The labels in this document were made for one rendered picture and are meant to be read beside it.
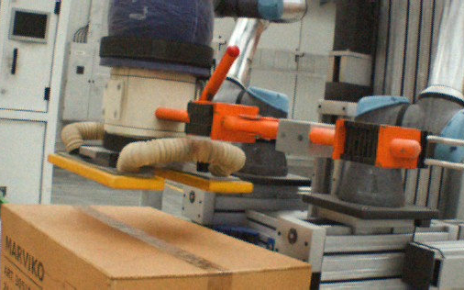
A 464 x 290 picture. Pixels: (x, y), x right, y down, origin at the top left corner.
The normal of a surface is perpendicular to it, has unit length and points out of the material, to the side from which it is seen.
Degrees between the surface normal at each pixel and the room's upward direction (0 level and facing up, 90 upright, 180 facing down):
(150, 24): 89
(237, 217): 90
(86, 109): 90
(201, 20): 87
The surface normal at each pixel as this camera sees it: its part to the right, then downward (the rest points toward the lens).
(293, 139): -0.81, -0.06
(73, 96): 0.46, 0.10
